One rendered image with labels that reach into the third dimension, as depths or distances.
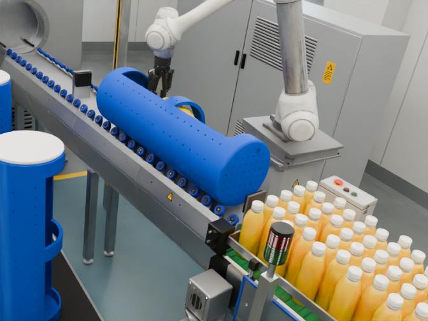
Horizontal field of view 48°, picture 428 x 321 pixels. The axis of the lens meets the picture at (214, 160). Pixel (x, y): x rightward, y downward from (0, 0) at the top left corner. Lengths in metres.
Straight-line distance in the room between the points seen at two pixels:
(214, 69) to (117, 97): 2.16
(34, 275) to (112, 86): 0.89
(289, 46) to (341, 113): 1.42
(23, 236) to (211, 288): 0.81
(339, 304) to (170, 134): 0.91
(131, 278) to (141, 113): 1.19
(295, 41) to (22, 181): 1.17
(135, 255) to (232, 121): 1.59
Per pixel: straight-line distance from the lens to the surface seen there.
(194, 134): 1.85
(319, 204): 1.79
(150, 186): 2.11
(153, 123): 2.00
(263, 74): 3.79
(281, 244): 1.26
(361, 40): 3.20
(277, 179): 2.28
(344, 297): 1.48
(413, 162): 4.53
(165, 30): 1.98
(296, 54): 1.98
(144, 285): 2.90
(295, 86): 2.02
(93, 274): 2.95
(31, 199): 1.96
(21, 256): 2.12
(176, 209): 1.99
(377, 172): 4.74
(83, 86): 2.78
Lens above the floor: 1.94
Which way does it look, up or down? 26 degrees down
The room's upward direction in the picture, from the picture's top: 10 degrees clockwise
